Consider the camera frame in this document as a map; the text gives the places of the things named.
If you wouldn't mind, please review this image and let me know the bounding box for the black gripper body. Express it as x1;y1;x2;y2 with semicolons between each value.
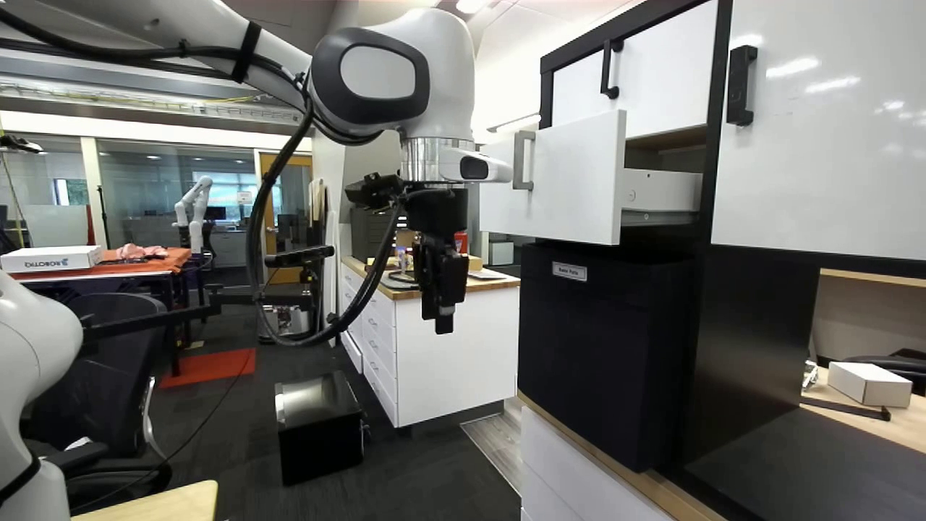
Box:
403;187;469;318

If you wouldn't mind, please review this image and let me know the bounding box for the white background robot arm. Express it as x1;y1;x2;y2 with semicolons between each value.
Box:
174;181;212;255

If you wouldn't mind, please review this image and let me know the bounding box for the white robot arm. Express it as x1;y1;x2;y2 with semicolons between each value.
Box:
0;0;475;521

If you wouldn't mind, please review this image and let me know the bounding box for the white low cabinet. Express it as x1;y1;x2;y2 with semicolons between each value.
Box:
341;269;520;428

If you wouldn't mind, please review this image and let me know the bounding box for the white top drawer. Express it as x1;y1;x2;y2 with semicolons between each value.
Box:
540;0;721;136

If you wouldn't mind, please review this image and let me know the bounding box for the white cabinet door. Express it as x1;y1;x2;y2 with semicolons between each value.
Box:
711;0;926;262

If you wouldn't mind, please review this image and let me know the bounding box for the white bin label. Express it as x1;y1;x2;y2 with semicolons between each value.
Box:
552;262;587;285

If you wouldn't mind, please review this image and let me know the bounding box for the black fabric storage bin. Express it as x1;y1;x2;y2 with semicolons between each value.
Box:
519;246;695;473

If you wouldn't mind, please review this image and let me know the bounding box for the red floor mat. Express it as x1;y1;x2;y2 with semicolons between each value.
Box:
160;347;257;392

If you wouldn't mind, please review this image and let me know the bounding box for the red topped table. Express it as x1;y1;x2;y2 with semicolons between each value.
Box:
8;243;199;379

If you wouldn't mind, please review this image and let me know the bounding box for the black office chair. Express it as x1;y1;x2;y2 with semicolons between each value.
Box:
22;328;170;512

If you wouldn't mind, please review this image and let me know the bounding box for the white box on table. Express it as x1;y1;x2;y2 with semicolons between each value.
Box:
0;246;102;272

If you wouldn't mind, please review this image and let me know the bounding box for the small white cardboard box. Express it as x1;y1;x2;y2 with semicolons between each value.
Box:
827;362;912;408

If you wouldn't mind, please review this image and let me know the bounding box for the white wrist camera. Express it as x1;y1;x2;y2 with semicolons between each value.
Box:
442;148;513;184

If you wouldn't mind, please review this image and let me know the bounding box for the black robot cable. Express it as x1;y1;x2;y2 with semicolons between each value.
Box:
0;3;409;353

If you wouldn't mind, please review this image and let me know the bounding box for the black frame file cabinet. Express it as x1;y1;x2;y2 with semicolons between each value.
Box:
514;0;926;521

